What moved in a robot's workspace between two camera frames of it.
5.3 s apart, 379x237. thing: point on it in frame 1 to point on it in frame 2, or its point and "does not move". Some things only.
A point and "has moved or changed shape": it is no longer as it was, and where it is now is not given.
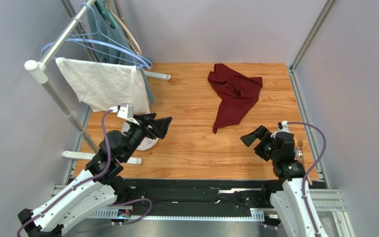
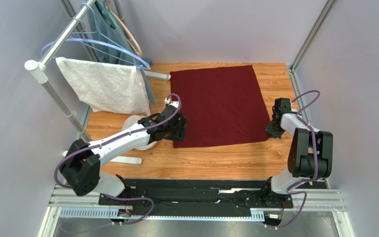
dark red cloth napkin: [241, 93] has moved or changed shape
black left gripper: [161, 125] to [180, 135]
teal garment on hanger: [110, 44] does not move
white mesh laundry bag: [147, 143] does not move
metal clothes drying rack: [39, 69] does not move
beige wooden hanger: [131, 39] does not move
